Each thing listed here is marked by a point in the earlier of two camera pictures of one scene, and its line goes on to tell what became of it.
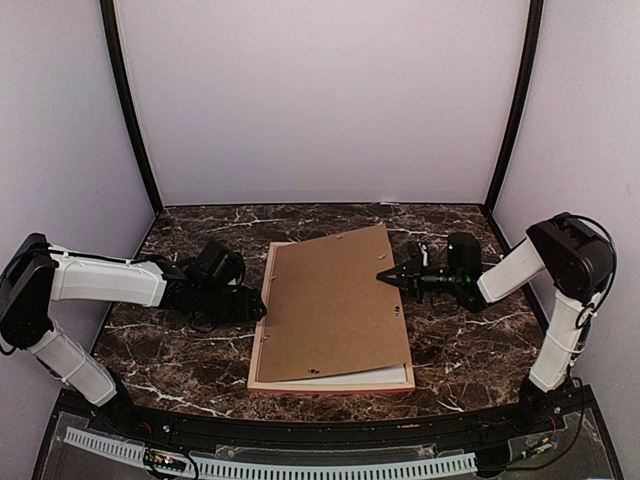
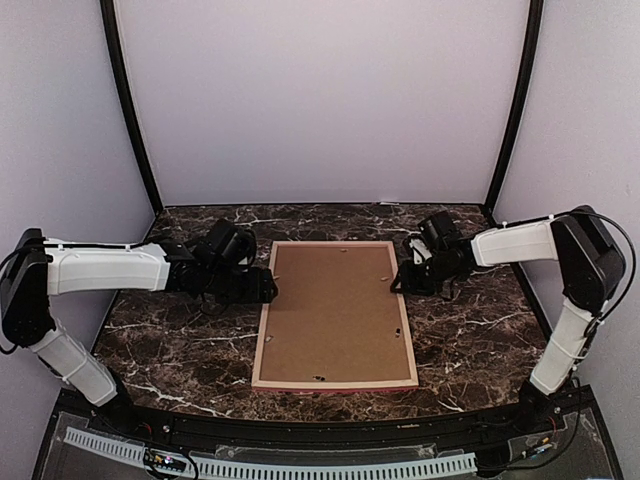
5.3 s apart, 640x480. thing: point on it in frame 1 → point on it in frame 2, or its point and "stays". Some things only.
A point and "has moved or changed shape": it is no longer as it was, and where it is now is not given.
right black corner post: (535, 17) stays
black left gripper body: (217, 308) → (229, 290)
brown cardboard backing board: (327, 312) has moved or changed shape
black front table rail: (514, 424) stays
